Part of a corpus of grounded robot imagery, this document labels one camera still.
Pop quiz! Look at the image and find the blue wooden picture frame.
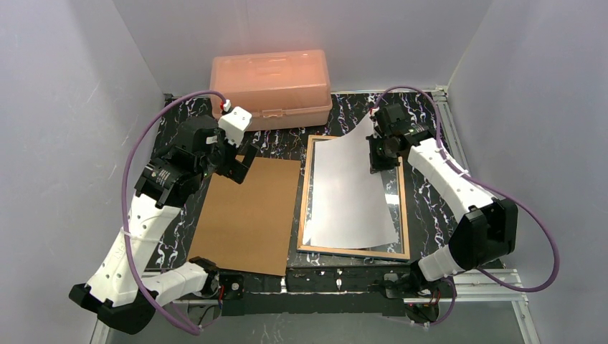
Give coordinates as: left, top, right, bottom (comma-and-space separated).
296, 135, 412, 262

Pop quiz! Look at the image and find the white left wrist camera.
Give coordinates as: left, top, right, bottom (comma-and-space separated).
218, 100, 253, 148

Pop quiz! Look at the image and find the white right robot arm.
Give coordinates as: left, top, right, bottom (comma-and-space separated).
367, 105, 518, 287

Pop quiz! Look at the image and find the aluminium front rail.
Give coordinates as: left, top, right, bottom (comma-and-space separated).
89, 268, 543, 344

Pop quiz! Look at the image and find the hot air balloon photo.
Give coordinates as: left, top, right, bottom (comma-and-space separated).
303, 116, 399, 249

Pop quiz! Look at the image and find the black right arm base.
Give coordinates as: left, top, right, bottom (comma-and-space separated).
379, 273, 457, 328

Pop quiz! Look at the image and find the clear acrylic sheet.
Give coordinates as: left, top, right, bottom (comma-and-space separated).
303, 140, 407, 255

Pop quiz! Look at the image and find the aluminium right side rail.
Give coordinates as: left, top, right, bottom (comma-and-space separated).
431, 85, 500, 264

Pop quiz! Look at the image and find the aluminium rail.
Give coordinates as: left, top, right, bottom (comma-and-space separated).
89, 268, 543, 344
431, 85, 500, 264

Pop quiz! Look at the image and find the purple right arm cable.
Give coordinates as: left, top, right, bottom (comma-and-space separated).
372, 85, 561, 328

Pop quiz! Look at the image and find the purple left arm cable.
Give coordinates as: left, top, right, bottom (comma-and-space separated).
120, 90, 232, 337

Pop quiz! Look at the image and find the brown cardboard backing board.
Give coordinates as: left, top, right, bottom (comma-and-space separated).
189, 158, 301, 276

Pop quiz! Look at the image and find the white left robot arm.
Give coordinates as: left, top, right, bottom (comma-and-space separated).
69, 107, 257, 335

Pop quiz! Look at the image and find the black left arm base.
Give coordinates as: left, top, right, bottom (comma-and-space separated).
172, 273, 244, 328

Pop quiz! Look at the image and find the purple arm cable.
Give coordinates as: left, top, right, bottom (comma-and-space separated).
372, 85, 561, 328
120, 90, 232, 337

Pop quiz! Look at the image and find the translucent pink plastic storage box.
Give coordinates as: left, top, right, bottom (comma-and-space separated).
209, 49, 333, 131

